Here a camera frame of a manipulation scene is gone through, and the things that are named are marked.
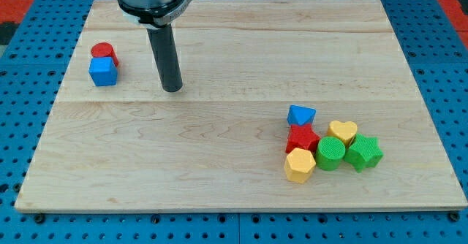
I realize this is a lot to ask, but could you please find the blue triangle block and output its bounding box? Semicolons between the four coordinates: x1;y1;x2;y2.
287;104;317;126

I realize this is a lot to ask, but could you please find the blue cube block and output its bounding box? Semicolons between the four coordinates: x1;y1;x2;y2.
88;57;118;87

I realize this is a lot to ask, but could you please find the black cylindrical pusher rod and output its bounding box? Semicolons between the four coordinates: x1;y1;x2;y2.
147;24;183;92

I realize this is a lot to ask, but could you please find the red cylinder block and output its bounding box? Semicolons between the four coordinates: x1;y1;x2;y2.
91;42;119;67

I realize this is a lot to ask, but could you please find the yellow hexagon block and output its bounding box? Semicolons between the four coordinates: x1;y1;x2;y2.
284;148;316;183

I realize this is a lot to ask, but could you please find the green cylinder block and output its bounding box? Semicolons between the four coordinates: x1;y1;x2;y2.
315;137;346;171

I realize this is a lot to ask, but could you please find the wooden board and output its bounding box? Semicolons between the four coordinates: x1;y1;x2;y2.
15;0;467;214

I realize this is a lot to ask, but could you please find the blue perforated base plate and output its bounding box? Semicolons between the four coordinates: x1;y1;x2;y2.
1;0;467;243

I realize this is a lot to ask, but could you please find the yellow heart block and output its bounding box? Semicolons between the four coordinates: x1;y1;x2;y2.
326;121;358;147

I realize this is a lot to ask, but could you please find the green star block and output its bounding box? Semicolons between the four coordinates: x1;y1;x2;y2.
344;134;384;173

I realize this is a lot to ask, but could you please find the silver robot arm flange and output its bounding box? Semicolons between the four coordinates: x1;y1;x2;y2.
117;0;193;30

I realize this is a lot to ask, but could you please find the red star block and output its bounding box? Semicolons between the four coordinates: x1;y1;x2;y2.
285;123;321;153

